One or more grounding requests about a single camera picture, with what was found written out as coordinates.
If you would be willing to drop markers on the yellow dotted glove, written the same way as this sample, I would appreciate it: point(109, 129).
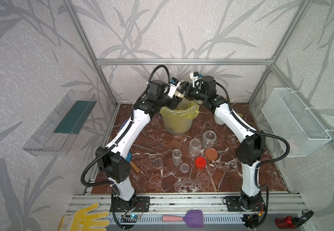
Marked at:
point(86, 219)

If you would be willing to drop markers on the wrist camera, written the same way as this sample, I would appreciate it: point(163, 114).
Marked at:
point(174, 85)
point(196, 77)

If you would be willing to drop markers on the small oatmeal jar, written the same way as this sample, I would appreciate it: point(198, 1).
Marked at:
point(176, 157)

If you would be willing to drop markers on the red-lidded oatmeal jar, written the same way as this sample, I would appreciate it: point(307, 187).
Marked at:
point(194, 147)

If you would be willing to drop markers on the blue wooden-handled garden fork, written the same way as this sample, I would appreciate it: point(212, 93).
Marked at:
point(133, 165)

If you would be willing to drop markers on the clear plastic wall shelf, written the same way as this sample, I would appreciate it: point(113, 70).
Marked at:
point(56, 135)

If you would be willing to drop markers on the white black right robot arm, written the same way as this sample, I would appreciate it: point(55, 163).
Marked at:
point(216, 99)

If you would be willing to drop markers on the brown jar lid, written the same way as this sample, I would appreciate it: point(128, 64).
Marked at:
point(211, 154)

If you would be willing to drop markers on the clear plastic jar lid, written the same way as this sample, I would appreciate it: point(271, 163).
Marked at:
point(158, 163)
point(184, 168)

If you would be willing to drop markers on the brown-lidded oatmeal jar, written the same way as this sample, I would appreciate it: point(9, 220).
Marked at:
point(209, 139)

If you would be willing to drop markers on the yellow plastic bin liner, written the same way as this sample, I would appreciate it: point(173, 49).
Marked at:
point(185, 109)

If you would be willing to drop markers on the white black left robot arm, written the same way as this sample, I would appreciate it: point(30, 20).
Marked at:
point(160, 92)

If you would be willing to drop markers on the blue dotted white work glove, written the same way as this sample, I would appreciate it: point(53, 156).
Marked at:
point(125, 122)

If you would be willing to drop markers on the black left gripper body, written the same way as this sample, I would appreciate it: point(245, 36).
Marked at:
point(164, 101)

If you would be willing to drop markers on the red black handheld tool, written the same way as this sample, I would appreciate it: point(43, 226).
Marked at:
point(290, 222)

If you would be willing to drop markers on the glass jar with oatmeal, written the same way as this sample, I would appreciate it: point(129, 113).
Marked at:
point(179, 94)

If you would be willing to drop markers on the red jar lid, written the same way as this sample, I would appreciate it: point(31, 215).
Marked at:
point(200, 162)

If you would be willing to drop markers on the potted artificial flower plant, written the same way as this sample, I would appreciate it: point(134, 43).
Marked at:
point(229, 118)

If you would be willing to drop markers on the pink item in basket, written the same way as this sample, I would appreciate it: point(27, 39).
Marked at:
point(293, 147)

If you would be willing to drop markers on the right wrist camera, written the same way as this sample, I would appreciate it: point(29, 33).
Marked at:
point(196, 77)

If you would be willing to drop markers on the white wire mesh basket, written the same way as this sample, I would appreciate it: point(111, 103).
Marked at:
point(290, 118)

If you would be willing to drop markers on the purple pink-handled scoop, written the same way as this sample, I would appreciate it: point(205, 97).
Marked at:
point(193, 219)

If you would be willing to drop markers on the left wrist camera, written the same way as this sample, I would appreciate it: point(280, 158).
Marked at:
point(174, 85)

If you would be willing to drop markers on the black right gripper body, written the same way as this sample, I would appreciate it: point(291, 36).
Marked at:
point(193, 93)

